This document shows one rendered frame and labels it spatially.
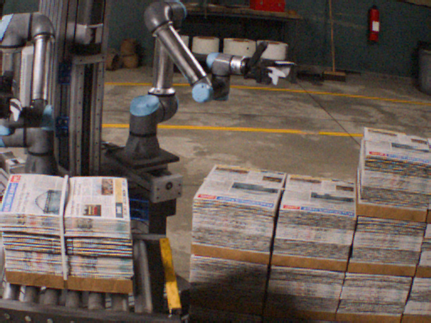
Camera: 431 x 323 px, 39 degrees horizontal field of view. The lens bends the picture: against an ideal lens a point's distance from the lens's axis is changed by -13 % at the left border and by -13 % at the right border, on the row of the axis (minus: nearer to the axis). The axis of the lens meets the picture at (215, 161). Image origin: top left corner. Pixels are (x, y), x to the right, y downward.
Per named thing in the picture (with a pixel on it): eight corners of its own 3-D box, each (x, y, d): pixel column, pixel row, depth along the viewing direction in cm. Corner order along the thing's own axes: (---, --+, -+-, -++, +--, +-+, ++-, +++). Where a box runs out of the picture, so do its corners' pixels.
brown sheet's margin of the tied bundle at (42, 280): (60, 243, 197) (59, 230, 195) (55, 288, 170) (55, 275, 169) (15, 239, 194) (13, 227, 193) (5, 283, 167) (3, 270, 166)
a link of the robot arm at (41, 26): (58, 21, 239) (52, 134, 221) (33, 23, 237) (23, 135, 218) (60, 4, 229) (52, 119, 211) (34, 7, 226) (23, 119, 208)
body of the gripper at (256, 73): (276, 80, 266) (248, 75, 271) (277, 60, 263) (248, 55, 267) (269, 86, 260) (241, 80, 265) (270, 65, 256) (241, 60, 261)
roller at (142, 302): (146, 251, 211) (146, 238, 210) (154, 329, 167) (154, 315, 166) (130, 251, 210) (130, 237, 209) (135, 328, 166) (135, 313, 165)
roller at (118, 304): (125, 251, 210) (125, 237, 209) (130, 327, 166) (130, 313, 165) (110, 250, 210) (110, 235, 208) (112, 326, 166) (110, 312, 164)
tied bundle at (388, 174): (354, 180, 264) (361, 125, 256) (417, 188, 259) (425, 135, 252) (354, 216, 229) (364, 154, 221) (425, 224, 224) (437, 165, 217)
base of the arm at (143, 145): (117, 150, 281) (118, 127, 278) (146, 145, 291) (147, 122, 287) (136, 161, 270) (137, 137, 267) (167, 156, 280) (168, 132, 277)
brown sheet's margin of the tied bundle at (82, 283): (128, 247, 200) (128, 235, 199) (133, 293, 174) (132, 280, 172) (77, 244, 198) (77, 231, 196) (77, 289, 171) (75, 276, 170)
